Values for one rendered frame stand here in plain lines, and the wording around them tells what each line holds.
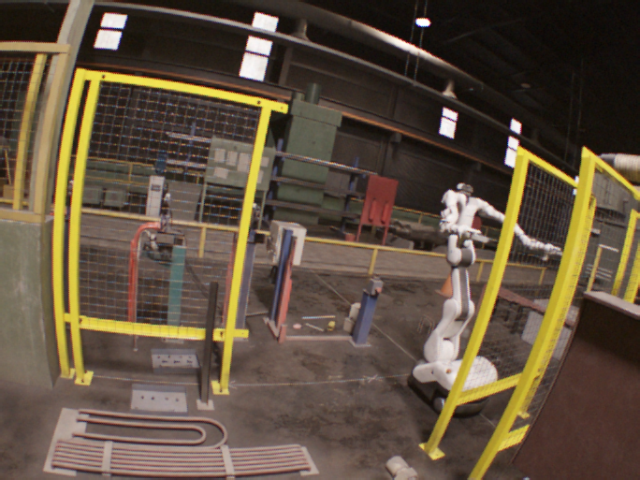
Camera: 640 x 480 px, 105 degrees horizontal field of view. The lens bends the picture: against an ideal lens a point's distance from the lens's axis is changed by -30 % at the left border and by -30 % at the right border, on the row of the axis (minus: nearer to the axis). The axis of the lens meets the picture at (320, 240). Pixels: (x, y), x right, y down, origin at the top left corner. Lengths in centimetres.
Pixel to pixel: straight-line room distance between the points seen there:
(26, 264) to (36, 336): 43
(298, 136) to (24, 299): 958
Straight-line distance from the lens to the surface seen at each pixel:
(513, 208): 182
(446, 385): 258
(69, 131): 204
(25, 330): 224
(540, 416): 111
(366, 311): 327
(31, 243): 202
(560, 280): 157
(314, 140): 1094
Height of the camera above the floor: 144
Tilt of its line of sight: 9 degrees down
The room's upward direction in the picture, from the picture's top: 11 degrees clockwise
